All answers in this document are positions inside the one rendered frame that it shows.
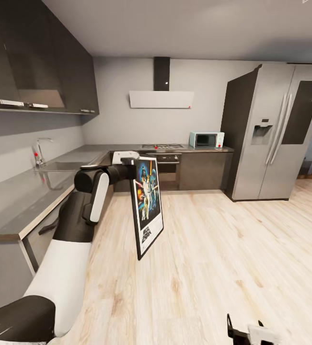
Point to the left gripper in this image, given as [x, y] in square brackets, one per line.
[126, 172]

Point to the oven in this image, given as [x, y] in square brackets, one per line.
[169, 166]

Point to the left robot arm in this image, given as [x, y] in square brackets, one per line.
[54, 299]

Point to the microwave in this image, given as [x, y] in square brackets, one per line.
[206, 139]

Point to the fridge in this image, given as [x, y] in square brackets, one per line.
[267, 120]

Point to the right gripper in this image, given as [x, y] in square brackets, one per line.
[240, 338]

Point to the range hood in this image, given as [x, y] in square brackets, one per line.
[161, 97]

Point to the poster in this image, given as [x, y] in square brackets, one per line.
[146, 203]

